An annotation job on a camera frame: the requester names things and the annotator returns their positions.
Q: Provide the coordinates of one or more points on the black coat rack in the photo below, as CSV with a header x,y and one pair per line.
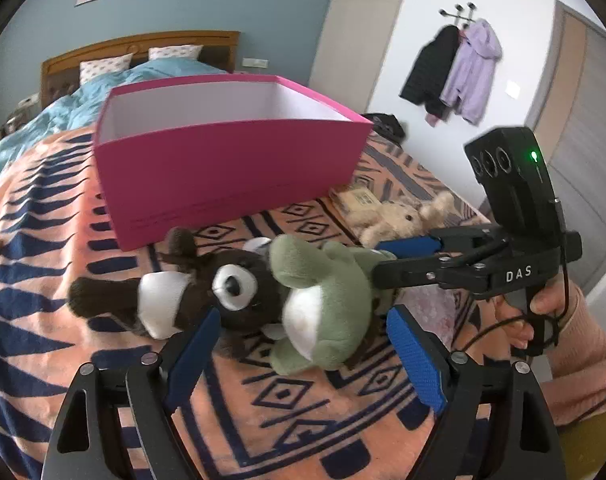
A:
x,y
460,12

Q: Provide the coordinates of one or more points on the orange patterned blanket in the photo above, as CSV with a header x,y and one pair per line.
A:
x,y
333,410

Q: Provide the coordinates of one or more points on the small brown cardboard box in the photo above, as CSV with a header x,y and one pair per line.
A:
x,y
355,199

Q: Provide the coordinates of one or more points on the light blue duvet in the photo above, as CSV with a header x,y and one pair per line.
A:
x,y
58,110

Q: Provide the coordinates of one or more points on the person's right hand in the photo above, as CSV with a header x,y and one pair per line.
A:
x,y
543,302

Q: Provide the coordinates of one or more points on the white wall socket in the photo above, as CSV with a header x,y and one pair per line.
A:
x,y
255,63

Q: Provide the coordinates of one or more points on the mustard yellow clothing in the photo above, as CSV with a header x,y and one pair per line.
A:
x,y
588,450

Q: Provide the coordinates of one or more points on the pink cardboard box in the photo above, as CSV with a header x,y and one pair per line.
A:
x,y
223,180

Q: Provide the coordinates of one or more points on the black jacket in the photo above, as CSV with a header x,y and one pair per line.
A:
x,y
428,75

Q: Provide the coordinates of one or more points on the cluttered bedside table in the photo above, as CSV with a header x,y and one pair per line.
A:
x,y
20,110

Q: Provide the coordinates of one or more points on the brown and white plush toy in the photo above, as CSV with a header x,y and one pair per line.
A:
x,y
198,295

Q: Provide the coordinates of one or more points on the green plush toy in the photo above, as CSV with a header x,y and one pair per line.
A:
x,y
333,300

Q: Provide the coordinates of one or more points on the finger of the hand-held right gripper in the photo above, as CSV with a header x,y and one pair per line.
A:
x,y
413,246
408,272

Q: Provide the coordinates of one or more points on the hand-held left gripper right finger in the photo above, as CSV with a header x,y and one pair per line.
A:
x,y
418,360

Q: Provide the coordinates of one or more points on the white patterned pillow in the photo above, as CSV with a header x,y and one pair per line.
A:
x,y
105,67
175,53

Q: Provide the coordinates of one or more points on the black bag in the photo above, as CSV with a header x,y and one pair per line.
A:
x,y
387,124

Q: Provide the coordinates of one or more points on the purple hooded jacket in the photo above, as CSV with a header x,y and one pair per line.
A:
x,y
473,75

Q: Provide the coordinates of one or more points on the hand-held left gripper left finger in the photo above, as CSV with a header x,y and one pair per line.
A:
x,y
193,355

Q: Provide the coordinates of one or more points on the wooden headboard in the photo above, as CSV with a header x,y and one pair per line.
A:
x,y
193,39

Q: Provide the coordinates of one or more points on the grey door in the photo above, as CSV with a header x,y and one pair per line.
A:
x,y
583,110

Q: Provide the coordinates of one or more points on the beige plush bunny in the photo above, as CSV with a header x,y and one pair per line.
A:
x,y
388,220

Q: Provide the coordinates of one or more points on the person's right forearm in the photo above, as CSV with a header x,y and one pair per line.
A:
x,y
588,360

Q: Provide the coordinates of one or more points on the white light switch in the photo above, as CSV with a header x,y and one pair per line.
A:
x,y
513,90

